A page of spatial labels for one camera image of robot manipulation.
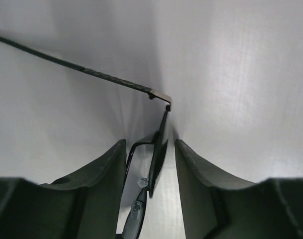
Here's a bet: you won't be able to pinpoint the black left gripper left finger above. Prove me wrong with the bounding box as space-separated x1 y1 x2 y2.
0 139 126 239

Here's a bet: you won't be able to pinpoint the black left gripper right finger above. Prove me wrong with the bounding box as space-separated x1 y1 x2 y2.
175 139 303 239

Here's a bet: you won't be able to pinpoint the dark aviator sunglasses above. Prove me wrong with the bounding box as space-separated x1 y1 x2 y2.
0 36 172 239

